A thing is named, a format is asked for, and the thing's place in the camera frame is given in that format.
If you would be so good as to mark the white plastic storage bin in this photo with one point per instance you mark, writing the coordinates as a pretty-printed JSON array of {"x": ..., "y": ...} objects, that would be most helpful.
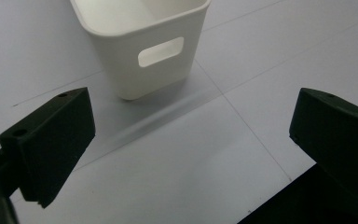
[{"x": 143, "y": 37}]

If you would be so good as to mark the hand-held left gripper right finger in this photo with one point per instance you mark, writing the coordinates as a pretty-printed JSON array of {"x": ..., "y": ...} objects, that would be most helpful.
[{"x": 338, "y": 140}]

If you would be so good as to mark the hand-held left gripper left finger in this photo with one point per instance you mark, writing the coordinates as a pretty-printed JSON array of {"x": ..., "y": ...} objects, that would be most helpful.
[{"x": 49, "y": 146}]

